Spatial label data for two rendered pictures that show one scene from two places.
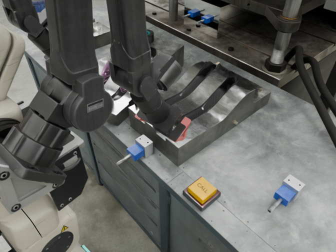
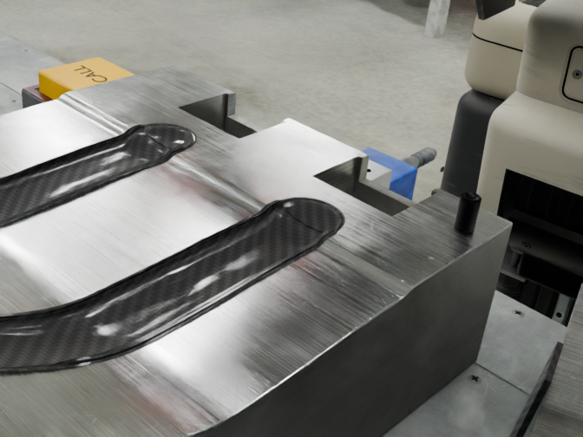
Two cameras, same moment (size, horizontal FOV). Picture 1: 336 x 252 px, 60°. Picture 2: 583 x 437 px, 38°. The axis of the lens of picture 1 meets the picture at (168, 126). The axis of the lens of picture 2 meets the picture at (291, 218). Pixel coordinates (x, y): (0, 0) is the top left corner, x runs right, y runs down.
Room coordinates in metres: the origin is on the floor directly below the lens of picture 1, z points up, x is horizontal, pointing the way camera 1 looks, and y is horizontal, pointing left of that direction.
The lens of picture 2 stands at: (1.14, -0.02, 1.09)
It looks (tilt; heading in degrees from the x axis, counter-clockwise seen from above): 31 degrees down; 171
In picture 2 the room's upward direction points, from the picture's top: 6 degrees clockwise
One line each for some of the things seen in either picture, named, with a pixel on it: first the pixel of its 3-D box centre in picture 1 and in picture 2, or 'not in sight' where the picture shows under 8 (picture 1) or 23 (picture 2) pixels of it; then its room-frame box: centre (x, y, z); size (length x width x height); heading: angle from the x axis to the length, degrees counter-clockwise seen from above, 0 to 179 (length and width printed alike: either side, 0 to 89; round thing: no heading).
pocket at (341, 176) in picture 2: not in sight; (372, 212); (0.76, 0.08, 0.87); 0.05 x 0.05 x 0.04; 41
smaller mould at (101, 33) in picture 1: (90, 37); not in sight; (1.45, 0.41, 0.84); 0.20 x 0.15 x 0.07; 131
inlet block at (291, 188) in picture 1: (282, 197); not in sight; (0.47, -0.33, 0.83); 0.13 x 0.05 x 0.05; 132
